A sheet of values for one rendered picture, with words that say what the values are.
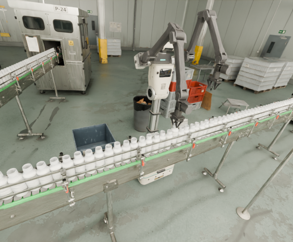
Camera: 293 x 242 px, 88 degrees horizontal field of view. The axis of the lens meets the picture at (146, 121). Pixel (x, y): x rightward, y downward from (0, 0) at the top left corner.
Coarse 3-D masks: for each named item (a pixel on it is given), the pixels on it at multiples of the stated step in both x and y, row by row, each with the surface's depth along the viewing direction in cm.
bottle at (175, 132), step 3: (174, 123) 117; (174, 126) 115; (171, 129) 117; (174, 129) 116; (177, 129) 116; (174, 132) 116; (177, 132) 116; (174, 135) 117; (177, 135) 119; (171, 141) 120; (174, 141) 120
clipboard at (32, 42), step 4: (28, 36) 338; (32, 36) 339; (36, 36) 342; (28, 40) 342; (32, 40) 344; (36, 40) 345; (28, 44) 346; (32, 44) 347; (36, 44) 349; (28, 48) 350; (32, 48) 351; (36, 48) 353
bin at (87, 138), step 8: (80, 128) 142; (88, 128) 146; (96, 128) 150; (104, 128) 154; (80, 136) 146; (88, 136) 150; (96, 136) 155; (104, 136) 160; (112, 136) 136; (80, 144) 150; (88, 144) 155; (96, 144) 157; (104, 144) 126; (112, 144) 130
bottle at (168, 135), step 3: (168, 129) 115; (168, 132) 113; (171, 132) 114; (165, 135) 116; (168, 135) 114; (171, 135) 115; (168, 138) 114; (168, 141) 116; (165, 144) 118; (168, 144) 117; (168, 147) 119
